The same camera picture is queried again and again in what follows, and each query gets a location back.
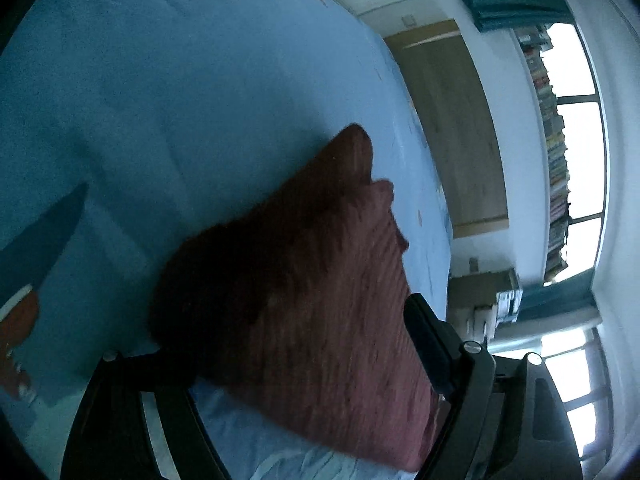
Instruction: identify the dark red knitted sweater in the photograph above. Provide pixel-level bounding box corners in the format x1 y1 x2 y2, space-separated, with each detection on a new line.
148 125 438 472

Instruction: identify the wooden drawer cabinet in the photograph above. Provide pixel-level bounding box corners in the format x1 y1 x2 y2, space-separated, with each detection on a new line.
446 269 523 344

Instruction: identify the blue cartoon bed sheet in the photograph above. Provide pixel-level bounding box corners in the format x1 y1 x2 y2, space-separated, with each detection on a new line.
1 0 451 479

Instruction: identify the teal curtain left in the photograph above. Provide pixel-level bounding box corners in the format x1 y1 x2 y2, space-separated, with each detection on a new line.
462 0 575 32

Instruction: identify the teal curtain right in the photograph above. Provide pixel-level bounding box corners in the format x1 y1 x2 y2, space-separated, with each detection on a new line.
518 268 596 322

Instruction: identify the row of books on shelf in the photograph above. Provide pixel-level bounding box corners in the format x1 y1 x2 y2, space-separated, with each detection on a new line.
513 25 570 282

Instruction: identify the teal curtain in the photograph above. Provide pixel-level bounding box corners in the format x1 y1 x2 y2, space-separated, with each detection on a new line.
462 0 575 32
518 268 596 322

